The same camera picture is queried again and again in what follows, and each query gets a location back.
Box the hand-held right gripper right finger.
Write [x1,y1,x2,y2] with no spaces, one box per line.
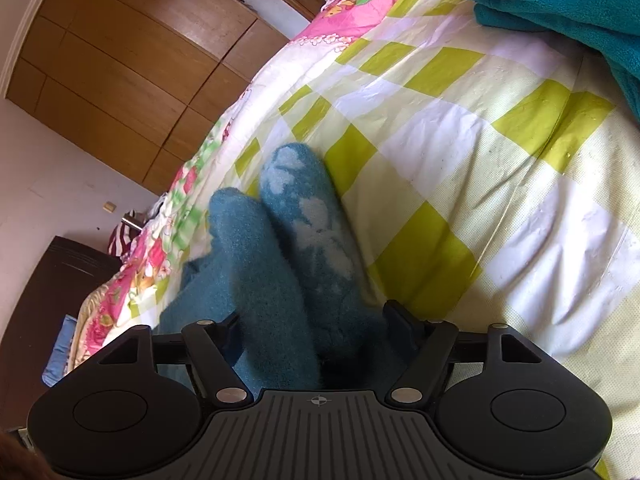
[383,300,546,406]

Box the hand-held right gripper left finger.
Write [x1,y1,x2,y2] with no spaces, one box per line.
[96,313,249,407]

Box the blue knit sweater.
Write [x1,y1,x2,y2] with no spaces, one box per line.
[152,142,418,396]

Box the red white striped cloth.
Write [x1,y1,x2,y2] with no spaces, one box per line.
[107,210,146,262]

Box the checkered floral quilt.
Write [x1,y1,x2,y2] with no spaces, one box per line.
[65,0,640,480]

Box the blue pillow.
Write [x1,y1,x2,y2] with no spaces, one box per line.
[42,314,77,388]

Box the dark wooden headboard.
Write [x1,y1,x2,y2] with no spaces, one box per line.
[0,235,123,433]

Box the wooden wardrobe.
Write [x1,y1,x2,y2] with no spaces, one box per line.
[4,0,296,197]

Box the teal fleece cloth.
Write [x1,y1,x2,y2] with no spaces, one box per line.
[450,0,640,123]

